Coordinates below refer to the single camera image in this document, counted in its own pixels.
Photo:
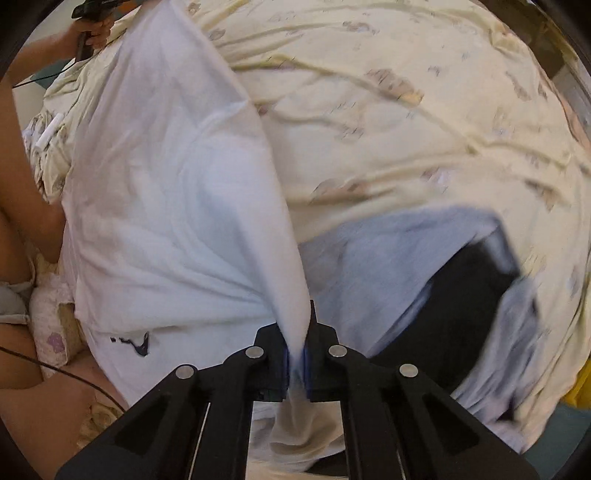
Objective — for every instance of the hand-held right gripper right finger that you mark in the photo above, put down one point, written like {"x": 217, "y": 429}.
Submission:
{"x": 323, "y": 362}

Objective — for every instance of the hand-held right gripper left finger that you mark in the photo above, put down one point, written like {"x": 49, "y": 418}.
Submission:
{"x": 272, "y": 362}

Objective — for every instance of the light blue shirt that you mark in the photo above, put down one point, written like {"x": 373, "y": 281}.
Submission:
{"x": 369, "y": 267}

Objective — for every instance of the black and white shirt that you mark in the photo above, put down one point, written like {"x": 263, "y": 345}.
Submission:
{"x": 461, "y": 314}

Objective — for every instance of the white printed t-shirt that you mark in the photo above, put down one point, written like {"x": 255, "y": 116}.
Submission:
{"x": 175, "y": 207}

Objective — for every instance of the person's left forearm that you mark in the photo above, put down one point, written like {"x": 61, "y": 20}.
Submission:
{"x": 41, "y": 55}

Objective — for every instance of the person's left hand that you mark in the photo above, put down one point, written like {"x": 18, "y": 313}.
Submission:
{"x": 99, "y": 32}

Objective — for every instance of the person's bare leg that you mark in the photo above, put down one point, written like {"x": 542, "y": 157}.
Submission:
{"x": 41, "y": 415}
{"x": 23, "y": 184}

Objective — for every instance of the floral frilled pillow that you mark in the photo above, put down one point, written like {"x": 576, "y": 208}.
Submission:
{"x": 53, "y": 323}

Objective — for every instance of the teal headboard with orange stripe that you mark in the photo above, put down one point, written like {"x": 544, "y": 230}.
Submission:
{"x": 561, "y": 434}

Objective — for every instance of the cream printed blanket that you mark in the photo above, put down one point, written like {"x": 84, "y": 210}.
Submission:
{"x": 415, "y": 115}

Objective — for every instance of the grey shorts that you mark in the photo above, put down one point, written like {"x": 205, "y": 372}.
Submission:
{"x": 14, "y": 300}

